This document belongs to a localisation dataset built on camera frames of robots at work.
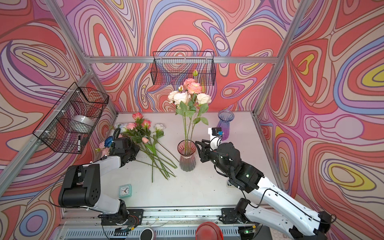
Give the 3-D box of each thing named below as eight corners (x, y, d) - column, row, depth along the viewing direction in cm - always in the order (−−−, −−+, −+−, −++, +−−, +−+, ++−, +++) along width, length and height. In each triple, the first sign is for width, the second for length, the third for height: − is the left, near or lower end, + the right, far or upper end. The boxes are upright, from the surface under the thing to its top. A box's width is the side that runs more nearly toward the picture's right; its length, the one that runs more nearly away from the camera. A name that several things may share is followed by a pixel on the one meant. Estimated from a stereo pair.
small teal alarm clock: (120, 199, 81) (118, 198, 79) (120, 187, 85) (118, 185, 83) (132, 196, 82) (130, 195, 80) (132, 184, 86) (130, 182, 84)
